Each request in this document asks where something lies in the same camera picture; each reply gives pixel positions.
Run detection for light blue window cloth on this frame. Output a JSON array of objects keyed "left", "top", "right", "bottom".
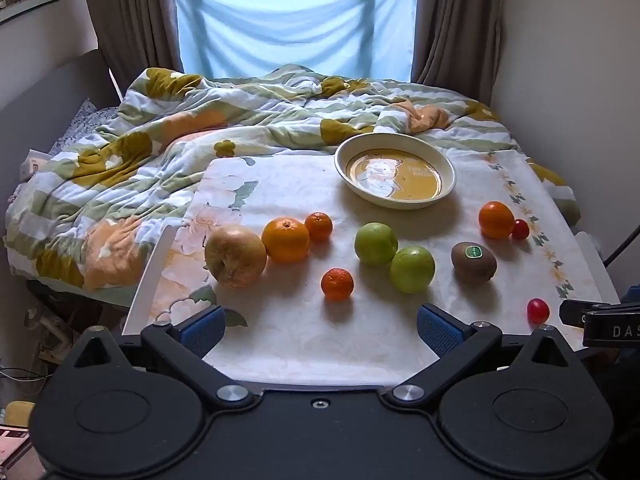
[{"left": 172, "top": 0, "right": 419, "bottom": 82}]

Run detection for large orange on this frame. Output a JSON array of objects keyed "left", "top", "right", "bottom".
[{"left": 261, "top": 217, "right": 311, "bottom": 264}]

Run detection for blue patterned pillow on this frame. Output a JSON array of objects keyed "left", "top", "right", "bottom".
[{"left": 47, "top": 99, "right": 121, "bottom": 158}]

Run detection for grey bed headboard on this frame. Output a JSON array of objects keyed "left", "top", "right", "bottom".
[{"left": 0, "top": 49, "right": 122, "bottom": 153}]

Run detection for white wall socket box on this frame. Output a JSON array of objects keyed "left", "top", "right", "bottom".
[{"left": 20, "top": 149, "right": 52, "bottom": 182}]

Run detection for kiwi with green sticker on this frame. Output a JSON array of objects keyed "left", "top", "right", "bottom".
[{"left": 451, "top": 242, "right": 498, "bottom": 283}]

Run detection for large brownish pear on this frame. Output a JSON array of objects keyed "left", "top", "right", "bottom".
[{"left": 204, "top": 226, "right": 268, "bottom": 290}]

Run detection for pink box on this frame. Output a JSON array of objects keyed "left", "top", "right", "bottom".
[{"left": 0, "top": 425, "right": 32, "bottom": 467}]

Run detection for grey-brown curtain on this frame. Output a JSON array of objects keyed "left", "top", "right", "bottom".
[
  {"left": 79, "top": 0, "right": 183, "bottom": 92},
  {"left": 410, "top": 0, "right": 506, "bottom": 104}
]

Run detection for green apple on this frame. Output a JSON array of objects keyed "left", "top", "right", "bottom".
[
  {"left": 390, "top": 246, "right": 436, "bottom": 295},
  {"left": 354, "top": 222, "right": 399, "bottom": 266}
]

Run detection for floral striped quilt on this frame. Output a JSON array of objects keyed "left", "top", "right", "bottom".
[{"left": 2, "top": 64, "right": 582, "bottom": 307}]

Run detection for white floral tablecloth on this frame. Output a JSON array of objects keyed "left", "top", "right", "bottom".
[{"left": 150, "top": 149, "right": 621, "bottom": 387}]

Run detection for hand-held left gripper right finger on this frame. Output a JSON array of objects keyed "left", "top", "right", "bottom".
[{"left": 387, "top": 302, "right": 581, "bottom": 408}]

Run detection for yellow object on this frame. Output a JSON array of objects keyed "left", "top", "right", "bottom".
[{"left": 4, "top": 400, "right": 37, "bottom": 429}]

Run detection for black cable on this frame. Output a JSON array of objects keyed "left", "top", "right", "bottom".
[{"left": 601, "top": 220, "right": 640, "bottom": 267}]

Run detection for cream ceramic bowl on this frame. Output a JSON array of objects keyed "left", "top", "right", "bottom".
[{"left": 334, "top": 132, "right": 457, "bottom": 209}]

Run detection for small mandarin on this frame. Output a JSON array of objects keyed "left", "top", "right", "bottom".
[
  {"left": 304, "top": 212, "right": 334, "bottom": 242},
  {"left": 321, "top": 268, "right": 355, "bottom": 302}
]

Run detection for medium orange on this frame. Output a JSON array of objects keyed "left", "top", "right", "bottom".
[{"left": 478, "top": 201, "right": 516, "bottom": 239}]

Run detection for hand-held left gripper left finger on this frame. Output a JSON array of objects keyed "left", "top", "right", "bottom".
[{"left": 70, "top": 305, "right": 256, "bottom": 408}]

